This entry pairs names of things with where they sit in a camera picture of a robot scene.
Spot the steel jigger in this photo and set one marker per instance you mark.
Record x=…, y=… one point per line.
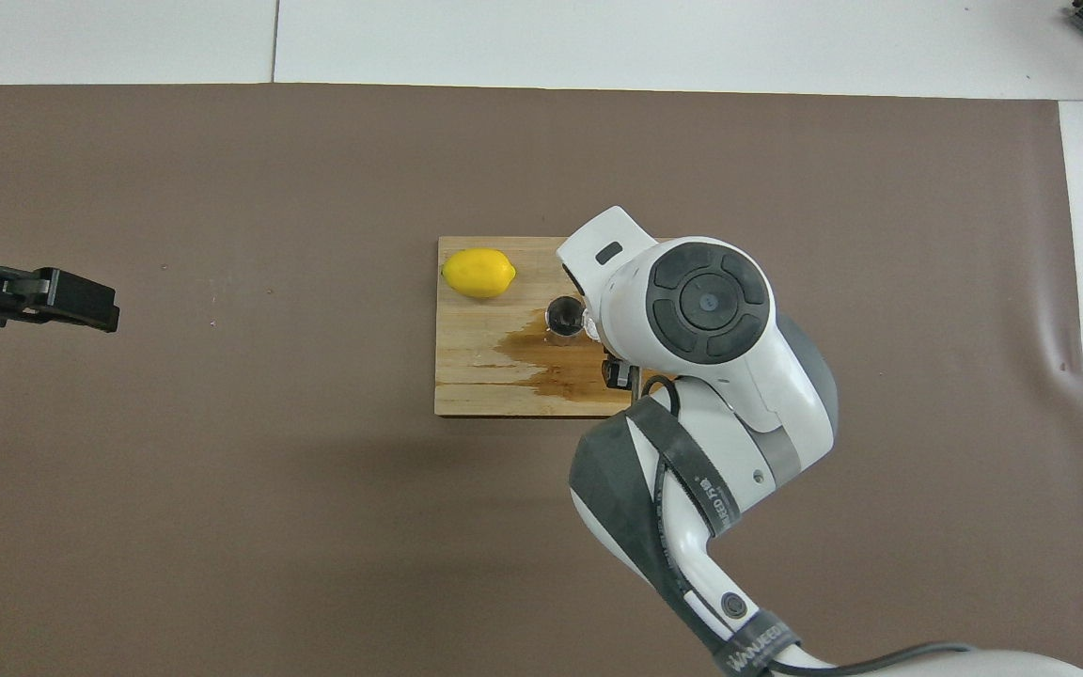
x=562, y=318

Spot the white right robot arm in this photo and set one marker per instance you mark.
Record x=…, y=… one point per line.
x=711, y=301

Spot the wooden cutting board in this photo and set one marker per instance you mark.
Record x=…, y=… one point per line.
x=485, y=376

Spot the yellow lemon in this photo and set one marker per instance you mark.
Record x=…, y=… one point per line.
x=478, y=273

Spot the brown paper mat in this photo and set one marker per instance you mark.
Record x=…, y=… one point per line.
x=222, y=517

